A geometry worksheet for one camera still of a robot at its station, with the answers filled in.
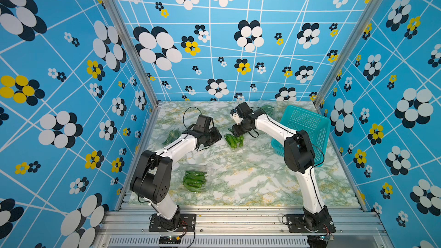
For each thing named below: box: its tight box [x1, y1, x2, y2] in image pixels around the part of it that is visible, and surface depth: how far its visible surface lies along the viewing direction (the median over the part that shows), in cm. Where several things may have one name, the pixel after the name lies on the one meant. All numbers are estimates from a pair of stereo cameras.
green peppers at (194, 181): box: [182, 169, 209, 193], surface depth 84 cm
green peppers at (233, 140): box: [223, 128, 245, 149], surface depth 98 cm
